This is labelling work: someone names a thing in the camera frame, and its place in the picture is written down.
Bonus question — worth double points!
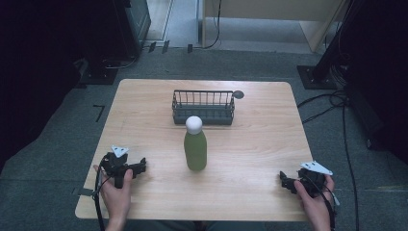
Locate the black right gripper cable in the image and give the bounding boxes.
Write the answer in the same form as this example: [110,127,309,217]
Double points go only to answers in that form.
[304,174,338,231]

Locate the beige wooden furniture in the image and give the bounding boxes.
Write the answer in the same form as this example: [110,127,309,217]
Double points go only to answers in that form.
[201,0,349,53]

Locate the thin black hanging cable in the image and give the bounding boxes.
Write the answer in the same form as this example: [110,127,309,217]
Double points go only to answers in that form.
[201,0,223,50]

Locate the dark stand base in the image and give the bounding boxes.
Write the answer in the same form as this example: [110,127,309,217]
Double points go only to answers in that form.
[78,59,119,87]

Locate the black cabinet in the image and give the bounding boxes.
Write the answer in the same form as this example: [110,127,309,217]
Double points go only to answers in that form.
[110,0,152,62]

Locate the person's right hand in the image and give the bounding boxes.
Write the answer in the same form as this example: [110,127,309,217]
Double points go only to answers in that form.
[293,174,336,224]

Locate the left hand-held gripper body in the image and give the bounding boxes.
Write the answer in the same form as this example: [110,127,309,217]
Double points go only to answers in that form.
[100,144,131,190]

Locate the dark curtain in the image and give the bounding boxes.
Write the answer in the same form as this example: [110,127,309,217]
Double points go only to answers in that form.
[340,0,408,165]

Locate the dark wire basket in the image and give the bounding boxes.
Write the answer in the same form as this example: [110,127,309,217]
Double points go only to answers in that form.
[171,89,236,126]

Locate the green bottle with white cap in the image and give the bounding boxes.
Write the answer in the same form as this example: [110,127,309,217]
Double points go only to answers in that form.
[183,115,208,172]

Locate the black metal stand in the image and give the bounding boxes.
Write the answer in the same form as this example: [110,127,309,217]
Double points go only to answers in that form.
[295,0,370,90]

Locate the person's left hand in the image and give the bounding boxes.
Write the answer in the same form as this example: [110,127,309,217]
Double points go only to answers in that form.
[92,165,135,223]

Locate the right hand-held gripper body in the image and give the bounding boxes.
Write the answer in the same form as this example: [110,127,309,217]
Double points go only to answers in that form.
[295,160,334,198]

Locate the grey tape strip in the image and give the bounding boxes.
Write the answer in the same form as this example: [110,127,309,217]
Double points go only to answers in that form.
[70,187,96,197]

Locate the long black floor cable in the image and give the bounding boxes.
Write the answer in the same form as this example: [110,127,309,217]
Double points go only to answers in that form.
[340,95,361,231]

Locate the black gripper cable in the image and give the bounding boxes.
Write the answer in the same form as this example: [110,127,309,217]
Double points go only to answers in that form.
[304,174,338,231]
[93,155,110,231]

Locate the looped black floor cables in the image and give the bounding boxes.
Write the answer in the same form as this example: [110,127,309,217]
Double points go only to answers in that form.
[296,90,349,125]

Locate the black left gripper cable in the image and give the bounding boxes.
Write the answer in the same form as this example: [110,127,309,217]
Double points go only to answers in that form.
[93,155,110,231]

